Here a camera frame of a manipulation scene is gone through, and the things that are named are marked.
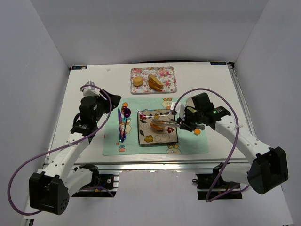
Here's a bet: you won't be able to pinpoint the metal tongs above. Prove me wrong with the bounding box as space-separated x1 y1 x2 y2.
153 119 205 130

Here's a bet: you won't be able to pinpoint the oval bread roll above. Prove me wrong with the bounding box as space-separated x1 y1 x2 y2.
150 120 165 132

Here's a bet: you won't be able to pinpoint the right blue corner sticker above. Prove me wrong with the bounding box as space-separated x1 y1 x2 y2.
210 61 227 66

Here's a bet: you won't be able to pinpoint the sliced bread pieces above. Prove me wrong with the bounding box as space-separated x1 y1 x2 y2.
148 74 164 92

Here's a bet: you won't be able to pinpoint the iridescent purple knife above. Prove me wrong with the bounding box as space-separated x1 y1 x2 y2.
118 109 124 143

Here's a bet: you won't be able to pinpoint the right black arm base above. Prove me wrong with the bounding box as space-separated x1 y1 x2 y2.
192 174 242 200

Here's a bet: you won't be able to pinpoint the aluminium table frame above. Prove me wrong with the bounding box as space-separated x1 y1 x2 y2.
50 62 254 170

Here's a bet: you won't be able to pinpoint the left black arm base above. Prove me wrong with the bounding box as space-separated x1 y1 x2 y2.
70 165 119 198

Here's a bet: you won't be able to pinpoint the round bread bun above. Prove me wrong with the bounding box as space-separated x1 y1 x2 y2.
132 76 143 87

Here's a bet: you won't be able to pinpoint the blue corner sticker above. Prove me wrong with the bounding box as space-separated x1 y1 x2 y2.
210 61 227 66
71 65 87 70

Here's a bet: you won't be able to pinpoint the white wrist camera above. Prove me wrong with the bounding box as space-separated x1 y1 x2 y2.
170 102 185 118
80 81 107 100

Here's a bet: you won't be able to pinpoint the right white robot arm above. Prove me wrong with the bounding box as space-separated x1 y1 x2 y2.
171 93 289 194

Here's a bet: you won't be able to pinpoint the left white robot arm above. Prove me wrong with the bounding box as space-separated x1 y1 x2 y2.
29 93 121 215

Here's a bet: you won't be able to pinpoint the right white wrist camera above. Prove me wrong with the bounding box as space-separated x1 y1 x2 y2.
170 102 185 118

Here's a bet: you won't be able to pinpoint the floral serving tray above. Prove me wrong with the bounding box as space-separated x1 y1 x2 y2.
130 66 177 94

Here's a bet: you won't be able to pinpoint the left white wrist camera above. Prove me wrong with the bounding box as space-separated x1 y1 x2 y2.
80 81 107 100

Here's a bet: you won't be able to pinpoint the yellow green mug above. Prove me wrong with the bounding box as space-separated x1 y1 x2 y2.
186 97 195 107

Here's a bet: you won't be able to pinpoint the square floral plate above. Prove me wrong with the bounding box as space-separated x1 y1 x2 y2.
137 109 178 145

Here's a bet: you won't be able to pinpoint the iridescent purple spoon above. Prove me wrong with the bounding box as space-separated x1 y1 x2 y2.
121 107 131 143

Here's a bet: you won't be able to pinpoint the left blue corner sticker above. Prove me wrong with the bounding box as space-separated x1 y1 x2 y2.
71 65 87 70

